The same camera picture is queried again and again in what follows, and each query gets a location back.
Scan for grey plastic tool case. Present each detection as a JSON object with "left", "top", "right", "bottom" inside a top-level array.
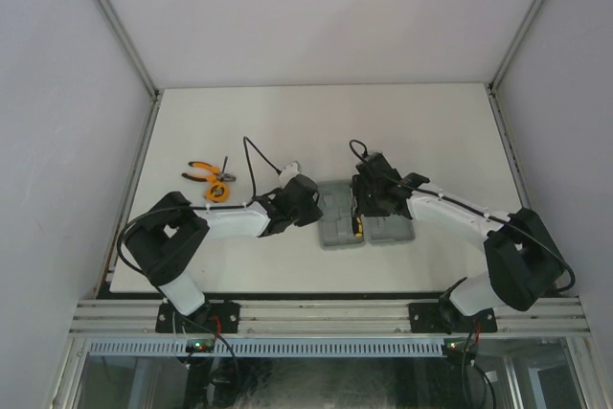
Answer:
[{"left": 318, "top": 180, "right": 416, "bottom": 251}]

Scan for black yellow screwdriver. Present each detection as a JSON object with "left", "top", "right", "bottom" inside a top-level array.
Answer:
[{"left": 352, "top": 216, "right": 363, "bottom": 238}]

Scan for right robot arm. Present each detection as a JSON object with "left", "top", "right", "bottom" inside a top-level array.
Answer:
[{"left": 352, "top": 150, "right": 575, "bottom": 332}]

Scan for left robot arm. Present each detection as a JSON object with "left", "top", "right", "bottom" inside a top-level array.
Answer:
[{"left": 118, "top": 173, "right": 323, "bottom": 332}]

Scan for orange tape measure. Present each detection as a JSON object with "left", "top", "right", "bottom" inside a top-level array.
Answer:
[{"left": 203, "top": 181, "right": 230, "bottom": 204}]

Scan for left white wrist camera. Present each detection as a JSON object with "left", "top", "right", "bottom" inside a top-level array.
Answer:
[{"left": 279, "top": 161, "right": 301, "bottom": 188}]

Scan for left camera black cable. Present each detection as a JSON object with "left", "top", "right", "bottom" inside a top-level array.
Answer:
[{"left": 117, "top": 135, "right": 284, "bottom": 285}]

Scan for camera black cable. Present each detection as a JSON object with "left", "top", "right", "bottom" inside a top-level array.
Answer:
[
  {"left": 348, "top": 139, "right": 576, "bottom": 293},
  {"left": 117, "top": 135, "right": 284, "bottom": 285}
]

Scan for orange handled pliers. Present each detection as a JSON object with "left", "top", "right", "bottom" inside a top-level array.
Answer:
[{"left": 181, "top": 161, "right": 237, "bottom": 183}]

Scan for right camera black cable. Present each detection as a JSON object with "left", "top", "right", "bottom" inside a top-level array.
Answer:
[{"left": 348, "top": 139, "right": 576, "bottom": 293}]

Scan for aluminium front rail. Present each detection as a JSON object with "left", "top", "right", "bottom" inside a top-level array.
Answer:
[{"left": 70, "top": 298, "right": 590, "bottom": 338}]

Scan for slotted grey cable duct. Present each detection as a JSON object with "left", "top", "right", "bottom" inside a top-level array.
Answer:
[{"left": 88, "top": 338, "right": 445, "bottom": 358}]

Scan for right aluminium frame post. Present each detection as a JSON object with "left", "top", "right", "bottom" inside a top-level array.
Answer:
[{"left": 488, "top": 0, "right": 547, "bottom": 93}]

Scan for aluminium frame post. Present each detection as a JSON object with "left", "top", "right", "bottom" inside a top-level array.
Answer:
[
  {"left": 488, "top": 0, "right": 547, "bottom": 93},
  {"left": 93, "top": 0, "right": 159, "bottom": 102}
]

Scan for left aluminium frame post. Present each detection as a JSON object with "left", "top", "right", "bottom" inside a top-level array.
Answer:
[{"left": 93, "top": 0, "right": 159, "bottom": 102}]

